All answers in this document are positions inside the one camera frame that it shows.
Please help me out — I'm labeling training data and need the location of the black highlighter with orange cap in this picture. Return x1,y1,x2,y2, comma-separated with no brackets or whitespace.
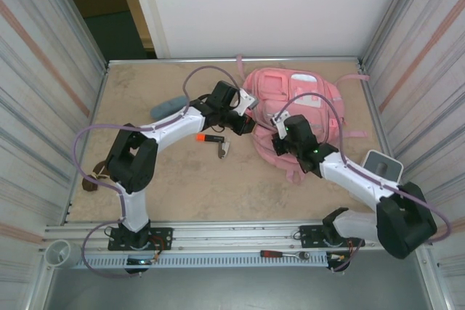
195,134,226,144

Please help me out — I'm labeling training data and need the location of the pink student backpack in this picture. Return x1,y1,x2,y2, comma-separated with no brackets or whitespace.
235,54,371,184

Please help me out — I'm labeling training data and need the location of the blue-grey pencil case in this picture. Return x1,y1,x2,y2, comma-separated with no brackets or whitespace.
150,94,188,119

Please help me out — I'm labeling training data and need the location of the brown tied bundle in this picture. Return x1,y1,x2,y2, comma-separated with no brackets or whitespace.
81,160,113,193

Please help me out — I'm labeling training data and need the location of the white plastic cup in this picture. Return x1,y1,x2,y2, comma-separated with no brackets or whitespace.
44,240,81,269

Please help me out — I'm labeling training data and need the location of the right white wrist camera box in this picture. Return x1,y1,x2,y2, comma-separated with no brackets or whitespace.
270,113,290,140

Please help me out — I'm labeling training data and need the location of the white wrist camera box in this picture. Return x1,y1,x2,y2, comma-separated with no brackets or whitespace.
270,113,290,140
235,87,259,115

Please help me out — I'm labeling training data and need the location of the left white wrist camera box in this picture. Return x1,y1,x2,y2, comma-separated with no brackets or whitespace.
235,87,259,115

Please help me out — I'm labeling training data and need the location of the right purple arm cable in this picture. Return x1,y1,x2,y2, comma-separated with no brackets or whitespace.
279,92,453,273

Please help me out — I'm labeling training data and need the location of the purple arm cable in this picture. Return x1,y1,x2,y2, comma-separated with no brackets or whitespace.
279,92,453,273
74,65,237,279

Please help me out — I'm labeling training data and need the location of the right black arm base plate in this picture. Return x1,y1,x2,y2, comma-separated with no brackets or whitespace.
299,224,365,249

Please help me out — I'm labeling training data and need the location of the aluminium mounting rail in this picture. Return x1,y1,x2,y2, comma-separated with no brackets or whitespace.
43,219,435,251

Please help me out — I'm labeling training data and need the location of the red-handled ratchet wrench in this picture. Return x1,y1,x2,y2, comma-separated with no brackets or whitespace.
259,250,310,261

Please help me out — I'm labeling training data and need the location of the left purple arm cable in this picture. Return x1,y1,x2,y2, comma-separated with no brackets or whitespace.
74,65,237,279

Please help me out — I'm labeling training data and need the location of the white door frame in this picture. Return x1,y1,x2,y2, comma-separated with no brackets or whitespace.
112,0,171,60

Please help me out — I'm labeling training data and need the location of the small circuit board with wires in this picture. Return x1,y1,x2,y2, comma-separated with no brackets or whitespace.
126,257,161,266
326,251,352,264

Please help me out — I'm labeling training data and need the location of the grey slotted cable duct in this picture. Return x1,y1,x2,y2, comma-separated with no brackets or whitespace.
78,253,330,268

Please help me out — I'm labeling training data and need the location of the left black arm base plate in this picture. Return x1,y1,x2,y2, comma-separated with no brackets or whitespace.
108,227,174,252

